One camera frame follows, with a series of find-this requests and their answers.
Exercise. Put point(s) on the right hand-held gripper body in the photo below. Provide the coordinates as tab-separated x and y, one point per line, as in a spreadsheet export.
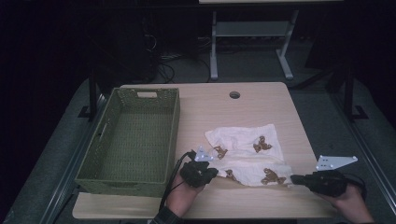
327	183

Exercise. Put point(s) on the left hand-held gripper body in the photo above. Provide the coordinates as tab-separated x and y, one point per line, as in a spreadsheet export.
194	174

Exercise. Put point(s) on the white bear-print towel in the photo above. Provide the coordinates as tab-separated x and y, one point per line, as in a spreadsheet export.
246	143

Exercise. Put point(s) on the person's left hand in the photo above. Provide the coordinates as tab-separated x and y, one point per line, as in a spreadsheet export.
180	196

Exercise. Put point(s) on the person's right hand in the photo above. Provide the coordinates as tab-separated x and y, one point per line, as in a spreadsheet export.
351	205

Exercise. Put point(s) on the green woven basket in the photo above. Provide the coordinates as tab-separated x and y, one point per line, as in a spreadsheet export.
134	140

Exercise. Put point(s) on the black metal stand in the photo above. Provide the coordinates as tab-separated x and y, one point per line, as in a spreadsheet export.
92	93
348	93

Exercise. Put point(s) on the dark cabinet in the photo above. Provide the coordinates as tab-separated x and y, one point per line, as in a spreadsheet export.
124	46

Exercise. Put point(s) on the aluminium rail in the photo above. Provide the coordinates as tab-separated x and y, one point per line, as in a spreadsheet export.
366	155
70	168

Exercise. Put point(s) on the white metal frame table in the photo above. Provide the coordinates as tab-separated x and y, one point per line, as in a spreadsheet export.
252	28

